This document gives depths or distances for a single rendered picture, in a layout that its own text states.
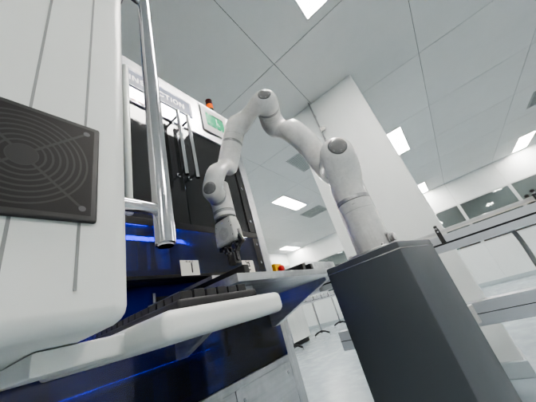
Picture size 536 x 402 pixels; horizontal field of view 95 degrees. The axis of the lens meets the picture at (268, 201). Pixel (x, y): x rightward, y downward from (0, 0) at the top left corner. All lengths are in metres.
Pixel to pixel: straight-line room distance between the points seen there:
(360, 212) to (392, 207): 1.68
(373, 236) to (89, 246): 0.73
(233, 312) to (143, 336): 0.10
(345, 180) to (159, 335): 0.74
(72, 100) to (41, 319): 0.23
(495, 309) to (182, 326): 1.74
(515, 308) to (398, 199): 1.13
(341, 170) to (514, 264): 8.31
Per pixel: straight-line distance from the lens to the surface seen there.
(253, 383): 1.16
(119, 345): 0.36
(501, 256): 9.02
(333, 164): 0.88
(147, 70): 0.52
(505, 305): 1.88
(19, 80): 0.37
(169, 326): 0.29
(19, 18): 0.44
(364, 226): 0.85
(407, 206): 2.51
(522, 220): 1.87
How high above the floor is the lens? 0.77
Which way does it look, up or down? 25 degrees up
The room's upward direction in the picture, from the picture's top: 17 degrees counter-clockwise
